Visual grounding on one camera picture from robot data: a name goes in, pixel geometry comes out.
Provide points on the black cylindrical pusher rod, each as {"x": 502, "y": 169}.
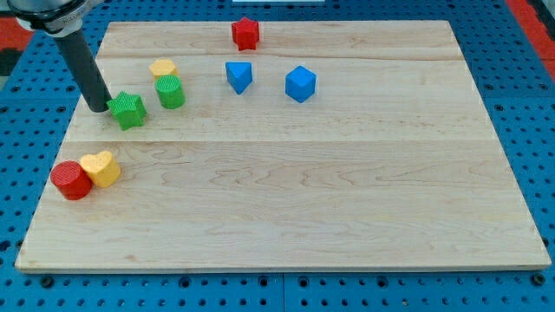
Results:
{"x": 82, "y": 65}

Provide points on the green cylinder block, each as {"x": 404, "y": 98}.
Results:
{"x": 170, "y": 92}

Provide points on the red cylinder block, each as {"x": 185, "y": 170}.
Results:
{"x": 70, "y": 180}

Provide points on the blue triangle block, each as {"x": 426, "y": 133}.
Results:
{"x": 239, "y": 75}

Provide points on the blue cube block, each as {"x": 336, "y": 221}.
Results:
{"x": 300, "y": 84}

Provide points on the wooden board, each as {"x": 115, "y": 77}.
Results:
{"x": 392, "y": 165}

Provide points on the red star block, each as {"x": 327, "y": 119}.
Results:
{"x": 245, "y": 34}

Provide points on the green star block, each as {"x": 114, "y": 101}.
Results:
{"x": 128, "y": 110}

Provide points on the yellow heart block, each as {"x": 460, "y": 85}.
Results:
{"x": 102, "y": 168}

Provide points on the yellow hexagon block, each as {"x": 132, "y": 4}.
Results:
{"x": 163, "y": 67}

